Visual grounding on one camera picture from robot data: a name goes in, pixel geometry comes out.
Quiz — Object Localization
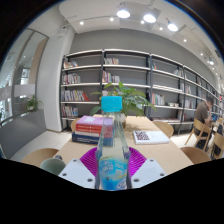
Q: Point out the pink hardcover book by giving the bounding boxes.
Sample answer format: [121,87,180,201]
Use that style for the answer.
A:
[75,115,115,128]

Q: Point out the blue hardcover book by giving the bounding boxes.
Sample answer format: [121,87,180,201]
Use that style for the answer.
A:
[71,130,114,145]

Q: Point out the red hardcover book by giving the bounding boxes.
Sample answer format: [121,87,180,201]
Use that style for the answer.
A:
[75,123,114,135]

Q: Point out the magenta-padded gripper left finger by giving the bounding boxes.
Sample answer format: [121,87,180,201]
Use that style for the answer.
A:
[58,147,101,190]

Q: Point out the person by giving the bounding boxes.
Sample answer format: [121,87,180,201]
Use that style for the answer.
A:
[193,96,215,151]

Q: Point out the ceiling spot lights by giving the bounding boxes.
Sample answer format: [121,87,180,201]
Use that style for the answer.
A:
[77,8,216,66]

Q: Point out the green spotted ceramic mug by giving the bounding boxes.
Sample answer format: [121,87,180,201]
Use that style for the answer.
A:
[39,156,67,176]

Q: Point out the white flat book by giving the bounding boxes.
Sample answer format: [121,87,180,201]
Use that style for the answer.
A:
[132,129,171,146]

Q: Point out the grey wall shelf unit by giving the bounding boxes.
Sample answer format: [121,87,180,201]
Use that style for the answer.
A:
[59,48,224,133]

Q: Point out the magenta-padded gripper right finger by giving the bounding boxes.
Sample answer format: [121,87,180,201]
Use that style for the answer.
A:
[127,147,168,190]

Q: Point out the potted plant by window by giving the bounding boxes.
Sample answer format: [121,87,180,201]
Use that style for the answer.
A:
[25,94,45,113]

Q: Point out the green potted table plant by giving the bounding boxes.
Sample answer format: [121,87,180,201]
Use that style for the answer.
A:
[89,81,157,130]

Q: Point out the clear blue-capped water bottle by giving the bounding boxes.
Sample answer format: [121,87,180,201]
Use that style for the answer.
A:
[94,95,133,192]

